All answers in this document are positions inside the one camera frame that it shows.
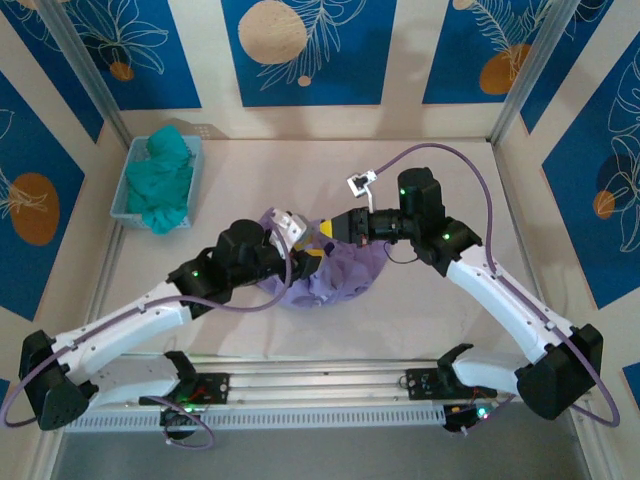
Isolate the purple t-shirt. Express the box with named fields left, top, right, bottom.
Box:
left=257, top=207, right=389, bottom=309

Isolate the light blue plastic basket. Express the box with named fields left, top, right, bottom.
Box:
left=110, top=135, right=206, bottom=232

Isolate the teal garment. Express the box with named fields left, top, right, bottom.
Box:
left=124, top=124, right=196, bottom=236

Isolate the white table cover cloth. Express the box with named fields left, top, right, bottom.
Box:
left=92, top=139, right=554, bottom=360

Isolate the left black electronics box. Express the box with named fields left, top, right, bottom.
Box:
left=159, top=405, right=202, bottom=441

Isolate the black electronics box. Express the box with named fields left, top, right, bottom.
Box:
left=159, top=405, right=202, bottom=441
left=442, top=402, right=497, bottom=436

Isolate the right black electronics box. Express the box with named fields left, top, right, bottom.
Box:
left=442, top=402, right=497, bottom=436

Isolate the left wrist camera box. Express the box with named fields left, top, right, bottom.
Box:
left=269, top=210, right=311, bottom=249

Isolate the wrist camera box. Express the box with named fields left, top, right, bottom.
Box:
left=345, top=170, right=380, bottom=214
left=269, top=210, right=311, bottom=249

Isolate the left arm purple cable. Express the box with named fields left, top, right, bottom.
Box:
left=1, top=212, right=294, bottom=450

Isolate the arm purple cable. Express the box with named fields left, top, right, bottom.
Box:
left=1, top=212, right=294, bottom=450
left=375, top=142, right=621, bottom=427

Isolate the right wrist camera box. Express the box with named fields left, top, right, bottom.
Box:
left=345, top=170, right=380, bottom=214

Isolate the thin black wire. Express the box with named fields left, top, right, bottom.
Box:
left=387, top=243, right=420, bottom=265

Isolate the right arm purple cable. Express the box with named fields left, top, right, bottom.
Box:
left=375, top=142, right=621, bottom=427

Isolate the aluminium side rail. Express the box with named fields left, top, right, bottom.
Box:
left=492, top=142, right=564, bottom=361

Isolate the aluminium frame beam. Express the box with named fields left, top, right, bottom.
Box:
left=42, top=357, right=594, bottom=414

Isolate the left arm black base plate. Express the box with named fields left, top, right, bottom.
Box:
left=138, top=372, right=232, bottom=405

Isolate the white slotted cable duct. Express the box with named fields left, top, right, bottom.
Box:
left=63, top=405, right=446, bottom=434

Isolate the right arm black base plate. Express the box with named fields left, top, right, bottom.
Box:
left=405, top=367, right=499, bottom=401

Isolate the aluminium frame post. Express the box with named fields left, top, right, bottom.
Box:
left=34, top=0, right=141, bottom=157
left=489, top=0, right=584, bottom=146

